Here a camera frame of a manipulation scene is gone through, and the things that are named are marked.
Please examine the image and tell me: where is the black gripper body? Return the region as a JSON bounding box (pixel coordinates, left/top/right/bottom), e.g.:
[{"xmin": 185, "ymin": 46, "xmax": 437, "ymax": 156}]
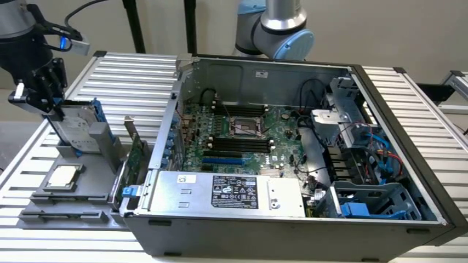
[{"xmin": 0, "ymin": 37, "xmax": 52, "ymax": 84}]

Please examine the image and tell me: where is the hard disk in blue caddy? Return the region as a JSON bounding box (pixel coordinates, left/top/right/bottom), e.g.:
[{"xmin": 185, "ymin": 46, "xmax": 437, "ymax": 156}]
[{"xmin": 44, "ymin": 97, "xmax": 108, "ymax": 159}]

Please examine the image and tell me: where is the metal disk bay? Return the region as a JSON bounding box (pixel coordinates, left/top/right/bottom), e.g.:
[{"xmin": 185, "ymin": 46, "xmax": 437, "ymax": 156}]
[{"xmin": 311, "ymin": 77, "xmax": 381, "ymax": 150}]

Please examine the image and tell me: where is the grey plastic disk bay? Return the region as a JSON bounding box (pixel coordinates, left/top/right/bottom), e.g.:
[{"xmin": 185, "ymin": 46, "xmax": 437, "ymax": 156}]
[{"xmin": 320, "ymin": 180, "xmax": 425, "ymax": 220}]

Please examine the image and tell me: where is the black stand pole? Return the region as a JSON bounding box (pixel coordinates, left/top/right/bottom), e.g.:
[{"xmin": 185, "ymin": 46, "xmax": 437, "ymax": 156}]
[
  {"xmin": 181, "ymin": 0, "xmax": 199, "ymax": 54},
  {"xmin": 121, "ymin": 0, "xmax": 148, "ymax": 54}
]

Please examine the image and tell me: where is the silver CPU chip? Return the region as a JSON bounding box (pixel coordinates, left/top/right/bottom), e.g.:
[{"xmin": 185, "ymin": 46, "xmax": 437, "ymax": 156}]
[{"xmin": 43, "ymin": 164, "xmax": 87, "ymax": 193}]

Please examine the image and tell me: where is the grey parts rack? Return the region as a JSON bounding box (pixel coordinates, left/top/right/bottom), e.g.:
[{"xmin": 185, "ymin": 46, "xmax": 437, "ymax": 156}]
[{"xmin": 17, "ymin": 122, "xmax": 156, "ymax": 230}]

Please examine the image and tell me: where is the green graphics card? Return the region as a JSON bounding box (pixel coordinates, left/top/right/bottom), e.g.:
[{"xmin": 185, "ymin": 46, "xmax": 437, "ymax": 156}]
[{"xmin": 108, "ymin": 116, "xmax": 151, "ymax": 212}]

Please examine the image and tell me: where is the green RAM stick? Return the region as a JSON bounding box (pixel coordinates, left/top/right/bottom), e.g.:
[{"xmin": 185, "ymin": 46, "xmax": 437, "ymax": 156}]
[{"xmin": 20, "ymin": 210, "xmax": 111, "ymax": 223}]

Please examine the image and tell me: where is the black RAM slot bank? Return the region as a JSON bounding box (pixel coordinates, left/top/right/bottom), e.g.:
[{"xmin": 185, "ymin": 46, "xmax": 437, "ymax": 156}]
[
  {"xmin": 207, "ymin": 136, "xmax": 276, "ymax": 153},
  {"xmin": 212, "ymin": 103, "xmax": 268, "ymax": 117}
]

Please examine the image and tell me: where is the black expansion slot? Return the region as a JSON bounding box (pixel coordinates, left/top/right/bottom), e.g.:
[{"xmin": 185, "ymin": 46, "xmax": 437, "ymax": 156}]
[{"xmin": 203, "ymin": 149, "xmax": 243, "ymax": 158}]

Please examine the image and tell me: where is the CPU socket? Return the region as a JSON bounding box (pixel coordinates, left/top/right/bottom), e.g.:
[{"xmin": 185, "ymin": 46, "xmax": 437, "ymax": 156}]
[{"xmin": 225, "ymin": 116, "xmax": 267, "ymax": 140}]

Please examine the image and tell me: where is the blue expansion slot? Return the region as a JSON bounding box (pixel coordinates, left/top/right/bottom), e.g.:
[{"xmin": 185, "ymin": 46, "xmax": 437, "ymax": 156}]
[{"xmin": 201, "ymin": 157, "xmax": 245, "ymax": 167}]

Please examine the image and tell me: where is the silver power supply unit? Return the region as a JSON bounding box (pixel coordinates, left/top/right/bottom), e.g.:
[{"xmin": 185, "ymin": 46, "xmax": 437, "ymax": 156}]
[{"xmin": 140, "ymin": 171, "xmax": 307, "ymax": 218}]

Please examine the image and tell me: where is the green motherboard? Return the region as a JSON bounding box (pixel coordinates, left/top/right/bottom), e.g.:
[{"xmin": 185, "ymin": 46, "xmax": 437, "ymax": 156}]
[{"xmin": 177, "ymin": 102, "xmax": 325, "ymax": 198}]

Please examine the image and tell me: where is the black open PC case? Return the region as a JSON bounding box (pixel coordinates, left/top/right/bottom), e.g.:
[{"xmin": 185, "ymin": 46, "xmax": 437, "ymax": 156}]
[{"xmin": 117, "ymin": 53, "xmax": 459, "ymax": 258}]

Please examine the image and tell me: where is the aluminium side table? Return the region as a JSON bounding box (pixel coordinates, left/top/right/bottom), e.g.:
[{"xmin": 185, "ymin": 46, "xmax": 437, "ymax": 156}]
[{"xmin": 436, "ymin": 70, "xmax": 468, "ymax": 116}]

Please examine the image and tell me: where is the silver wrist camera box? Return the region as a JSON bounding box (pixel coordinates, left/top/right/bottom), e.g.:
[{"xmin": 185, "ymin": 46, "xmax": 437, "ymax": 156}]
[{"xmin": 57, "ymin": 35, "xmax": 92, "ymax": 56}]

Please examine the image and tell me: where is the black camera cable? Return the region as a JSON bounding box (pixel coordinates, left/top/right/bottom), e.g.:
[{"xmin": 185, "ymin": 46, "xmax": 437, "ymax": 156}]
[{"xmin": 64, "ymin": 0, "xmax": 111, "ymax": 28}]

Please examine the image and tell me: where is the black looped wire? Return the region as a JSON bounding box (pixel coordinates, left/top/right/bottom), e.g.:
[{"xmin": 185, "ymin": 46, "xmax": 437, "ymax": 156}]
[{"xmin": 297, "ymin": 78, "xmax": 328, "ymax": 110}]

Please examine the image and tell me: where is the blue data wire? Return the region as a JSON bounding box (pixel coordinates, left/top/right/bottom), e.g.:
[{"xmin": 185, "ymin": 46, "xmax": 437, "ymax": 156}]
[{"xmin": 360, "ymin": 130, "xmax": 404, "ymax": 183}]

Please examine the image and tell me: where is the red wire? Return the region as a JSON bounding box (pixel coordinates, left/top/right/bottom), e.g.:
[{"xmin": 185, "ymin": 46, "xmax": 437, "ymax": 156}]
[{"xmin": 376, "ymin": 149, "xmax": 405, "ymax": 176}]

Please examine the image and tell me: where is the black table bracket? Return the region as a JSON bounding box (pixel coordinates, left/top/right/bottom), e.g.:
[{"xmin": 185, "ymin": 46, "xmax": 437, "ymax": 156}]
[{"xmin": 416, "ymin": 83, "xmax": 455, "ymax": 104}]

